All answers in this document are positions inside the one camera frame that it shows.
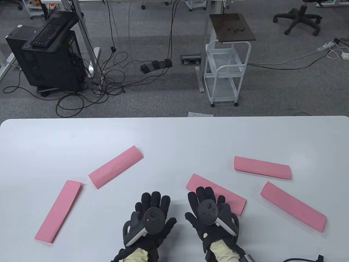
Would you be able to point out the person's left hand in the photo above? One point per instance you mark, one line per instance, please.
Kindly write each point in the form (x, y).
(155, 198)

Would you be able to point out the person's right hand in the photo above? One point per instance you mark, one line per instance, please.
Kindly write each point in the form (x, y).
(201, 192)

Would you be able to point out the pink paper sheet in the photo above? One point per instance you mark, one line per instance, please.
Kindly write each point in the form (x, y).
(261, 167)
(195, 182)
(293, 206)
(116, 167)
(58, 211)

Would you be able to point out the grey white handheld controller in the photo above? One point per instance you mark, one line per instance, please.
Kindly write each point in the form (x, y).
(207, 211)
(152, 221)

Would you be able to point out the person's right forearm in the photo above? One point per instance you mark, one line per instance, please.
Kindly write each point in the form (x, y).
(223, 252)

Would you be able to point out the person's left forearm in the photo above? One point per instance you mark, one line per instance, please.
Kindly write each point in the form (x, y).
(136, 256)

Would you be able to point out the clear plastic bag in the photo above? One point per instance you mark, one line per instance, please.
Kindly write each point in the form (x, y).
(200, 114)

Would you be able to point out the black foot pedal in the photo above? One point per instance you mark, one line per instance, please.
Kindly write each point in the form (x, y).
(155, 65)

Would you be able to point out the metal floor socket box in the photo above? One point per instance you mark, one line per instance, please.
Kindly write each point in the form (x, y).
(190, 60)

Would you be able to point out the grey metal desk leg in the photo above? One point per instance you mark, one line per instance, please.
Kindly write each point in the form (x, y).
(91, 58)

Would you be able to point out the black computer tower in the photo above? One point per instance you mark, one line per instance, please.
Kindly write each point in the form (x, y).
(49, 68)

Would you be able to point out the dark brown board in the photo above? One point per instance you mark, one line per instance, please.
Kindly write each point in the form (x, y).
(231, 27)

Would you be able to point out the white storage cart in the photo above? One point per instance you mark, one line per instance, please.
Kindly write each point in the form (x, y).
(195, 4)
(35, 12)

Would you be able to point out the white power strip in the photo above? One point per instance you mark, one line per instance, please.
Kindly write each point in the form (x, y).
(325, 45)

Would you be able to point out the black keyboard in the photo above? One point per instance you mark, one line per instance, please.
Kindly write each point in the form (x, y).
(47, 32)

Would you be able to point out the white power adapter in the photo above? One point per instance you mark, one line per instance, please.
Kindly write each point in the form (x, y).
(345, 56)

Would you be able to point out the white desk foot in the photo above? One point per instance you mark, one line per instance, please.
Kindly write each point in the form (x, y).
(5, 62)

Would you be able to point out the black power adapter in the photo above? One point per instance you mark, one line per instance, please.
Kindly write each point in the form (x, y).
(337, 41)

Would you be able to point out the black office chair base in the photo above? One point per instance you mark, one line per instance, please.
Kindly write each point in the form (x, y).
(301, 15)

